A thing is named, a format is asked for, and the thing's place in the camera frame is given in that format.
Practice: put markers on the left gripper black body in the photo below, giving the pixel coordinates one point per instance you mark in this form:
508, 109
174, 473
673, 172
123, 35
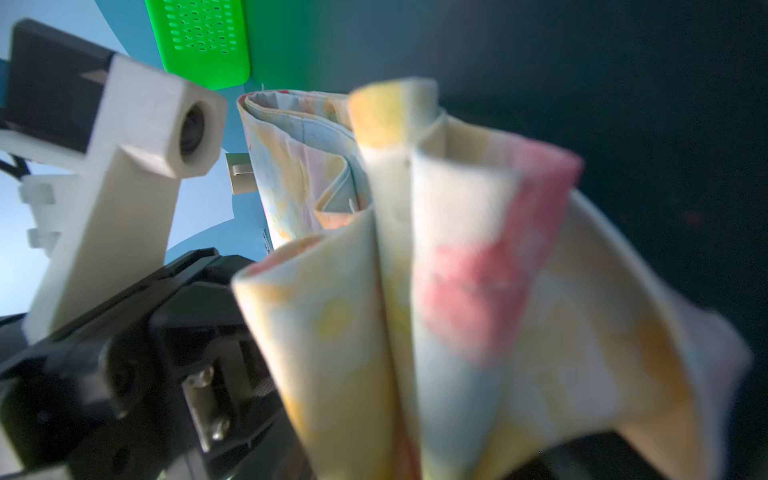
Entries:
163, 381

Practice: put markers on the pastel floral skirt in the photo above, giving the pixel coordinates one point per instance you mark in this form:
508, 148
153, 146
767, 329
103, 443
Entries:
443, 303

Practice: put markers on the grey ceramic mug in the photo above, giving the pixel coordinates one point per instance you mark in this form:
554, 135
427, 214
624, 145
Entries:
241, 175

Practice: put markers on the green plastic basket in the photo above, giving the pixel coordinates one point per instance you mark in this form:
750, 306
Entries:
203, 41

